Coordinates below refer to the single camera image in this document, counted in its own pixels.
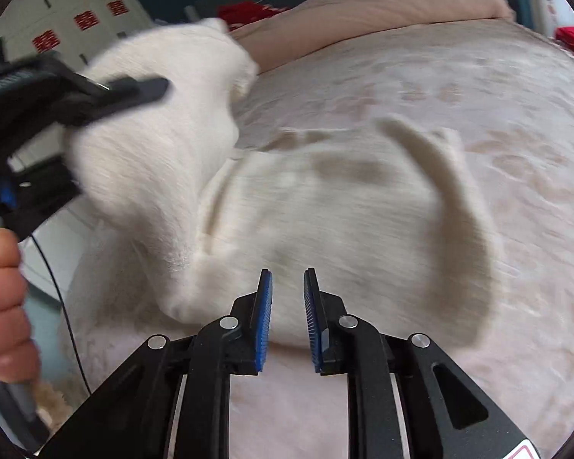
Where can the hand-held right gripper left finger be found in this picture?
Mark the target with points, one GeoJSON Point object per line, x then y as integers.
{"type": "Point", "coordinates": [264, 320]}

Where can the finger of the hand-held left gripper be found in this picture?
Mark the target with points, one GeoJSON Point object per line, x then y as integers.
{"type": "Point", "coordinates": [134, 91]}
{"type": "Point", "coordinates": [38, 196]}

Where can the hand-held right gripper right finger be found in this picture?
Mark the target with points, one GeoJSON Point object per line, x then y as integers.
{"type": "Point", "coordinates": [311, 325]}

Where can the white sweater with black hearts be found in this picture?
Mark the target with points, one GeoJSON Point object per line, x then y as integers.
{"type": "Point", "coordinates": [315, 210]}

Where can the person's left hand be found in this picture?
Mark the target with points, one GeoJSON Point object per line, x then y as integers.
{"type": "Point", "coordinates": [5, 306]}

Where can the red paper cutout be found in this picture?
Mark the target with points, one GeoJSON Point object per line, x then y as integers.
{"type": "Point", "coordinates": [86, 20]}
{"type": "Point", "coordinates": [45, 40]}
{"type": "Point", "coordinates": [117, 7]}

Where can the red cloth with white print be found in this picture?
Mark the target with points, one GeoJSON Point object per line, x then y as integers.
{"type": "Point", "coordinates": [248, 12]}

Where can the pink duvet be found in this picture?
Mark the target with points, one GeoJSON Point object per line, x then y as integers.
{"type": "Point", "coordinates": [373, 5]}

